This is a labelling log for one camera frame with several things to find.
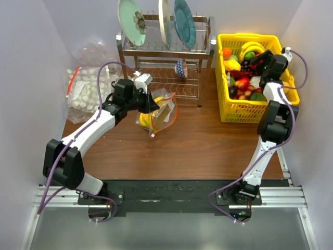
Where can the green lime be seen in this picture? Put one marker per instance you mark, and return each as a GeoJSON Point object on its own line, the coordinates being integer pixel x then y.
{"type": "Point", "coordinates": [258, 97]}

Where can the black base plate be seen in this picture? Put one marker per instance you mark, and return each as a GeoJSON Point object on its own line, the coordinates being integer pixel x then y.
{"type": "Point", "coordinates": [163, 196]}

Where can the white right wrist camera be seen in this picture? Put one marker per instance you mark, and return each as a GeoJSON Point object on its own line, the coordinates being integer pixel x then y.
{"type": "Point", "coordinates": [286, 52]}

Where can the clear orange zip bag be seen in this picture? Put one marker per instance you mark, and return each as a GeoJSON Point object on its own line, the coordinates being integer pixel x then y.
{"type": "Point", "coordinates": [170, 110]}

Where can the cream plate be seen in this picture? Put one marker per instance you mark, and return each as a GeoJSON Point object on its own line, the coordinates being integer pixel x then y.
{"type": "Point", "coordinates": [165, 22]}

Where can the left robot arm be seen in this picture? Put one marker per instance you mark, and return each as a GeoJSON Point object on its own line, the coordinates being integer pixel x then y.
{"type": "Point", "coordinates": [63, 162]}

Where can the teal plate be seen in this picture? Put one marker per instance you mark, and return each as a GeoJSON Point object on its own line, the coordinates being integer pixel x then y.
{"type": "Point", "coordinates": [184, 24]}

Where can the bag of red pieces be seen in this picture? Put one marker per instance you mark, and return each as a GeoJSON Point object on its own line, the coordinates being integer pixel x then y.
{"type": "Point", "coordinates": [93, 51]}

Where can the dark grape bunch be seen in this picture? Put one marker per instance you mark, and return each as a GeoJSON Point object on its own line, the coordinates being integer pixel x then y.
{"type": "Point", "coordinates": [246, 67]}

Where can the yellow lemon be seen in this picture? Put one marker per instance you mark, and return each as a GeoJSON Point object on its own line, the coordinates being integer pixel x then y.
{"type": "Point", "coordinates": [231, 65]}

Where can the blue patterned bowl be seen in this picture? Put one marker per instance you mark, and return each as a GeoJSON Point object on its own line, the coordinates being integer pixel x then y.
{"type": "Point", "coordinates": [181, 69]}

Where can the bag of white round pieces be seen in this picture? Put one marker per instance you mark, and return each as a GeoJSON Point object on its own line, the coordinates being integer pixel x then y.
{"type": "Point", "coordinates": [82, 86]}

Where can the yellow plastic basket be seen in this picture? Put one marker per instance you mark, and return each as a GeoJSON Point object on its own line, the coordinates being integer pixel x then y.
{"type": "Point", "coordinates": [232, 109]}

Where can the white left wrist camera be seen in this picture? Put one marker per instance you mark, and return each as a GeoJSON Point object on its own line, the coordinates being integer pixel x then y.
{"type": "Point", "coordinates": [142, 81]}

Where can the white cauliflower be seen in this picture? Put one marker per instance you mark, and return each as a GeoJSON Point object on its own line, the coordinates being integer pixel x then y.
{"type": "Point", "coordinates": [255, 81]}

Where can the yellow banana bunch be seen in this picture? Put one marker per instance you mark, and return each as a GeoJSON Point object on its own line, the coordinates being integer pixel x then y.
{"type": "Point", "coordinates": [153, 120]}
{"type": "Point", "coordinates": [251, 47]}

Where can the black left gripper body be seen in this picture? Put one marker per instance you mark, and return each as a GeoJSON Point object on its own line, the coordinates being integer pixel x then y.
{"type": "Point", "coordinates": [140, 101]}

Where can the mint green flower plate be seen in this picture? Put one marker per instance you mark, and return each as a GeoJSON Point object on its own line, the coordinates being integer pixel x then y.
{"type": "Point", "coordinates": [132, 21]}

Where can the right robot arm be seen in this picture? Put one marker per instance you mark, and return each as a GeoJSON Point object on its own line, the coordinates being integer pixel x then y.
{"type": "Point", "coordinates": [274, 127]}

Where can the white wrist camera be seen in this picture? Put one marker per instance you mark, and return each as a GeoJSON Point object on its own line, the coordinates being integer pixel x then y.
{"type": "Point", "coordinates": [142, 81]}
{"type": "Point", "coordinates": [286, 52]}

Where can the metal dish rack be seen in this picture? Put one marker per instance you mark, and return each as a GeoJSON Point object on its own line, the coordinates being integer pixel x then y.
{"type": "Point", "coordinates": [153, 58]}

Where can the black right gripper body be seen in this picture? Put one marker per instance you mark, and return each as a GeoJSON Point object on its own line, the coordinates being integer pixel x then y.
{"type": "Point", "coordinates": [266, 73]}

